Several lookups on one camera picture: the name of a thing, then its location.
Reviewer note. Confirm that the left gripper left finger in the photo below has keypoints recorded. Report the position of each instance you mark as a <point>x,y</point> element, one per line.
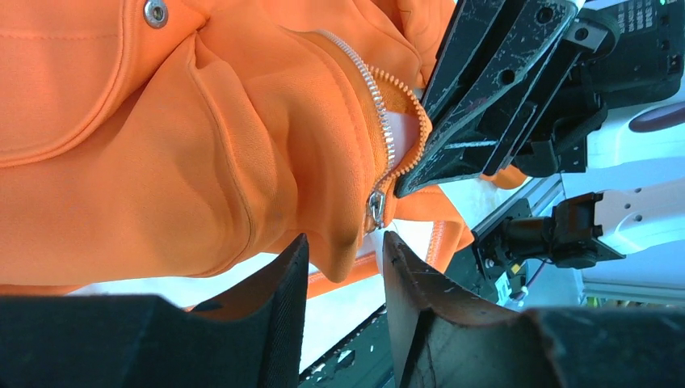
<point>248,336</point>

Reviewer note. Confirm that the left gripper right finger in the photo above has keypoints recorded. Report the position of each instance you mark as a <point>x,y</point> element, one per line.
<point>465,341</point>

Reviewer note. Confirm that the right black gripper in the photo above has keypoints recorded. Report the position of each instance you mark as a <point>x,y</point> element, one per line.
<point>511,77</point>

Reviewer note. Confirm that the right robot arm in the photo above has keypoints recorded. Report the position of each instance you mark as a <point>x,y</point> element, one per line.
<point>642,82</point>

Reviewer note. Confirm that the orange zip jacket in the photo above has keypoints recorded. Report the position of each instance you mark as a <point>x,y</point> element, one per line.
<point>145,144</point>

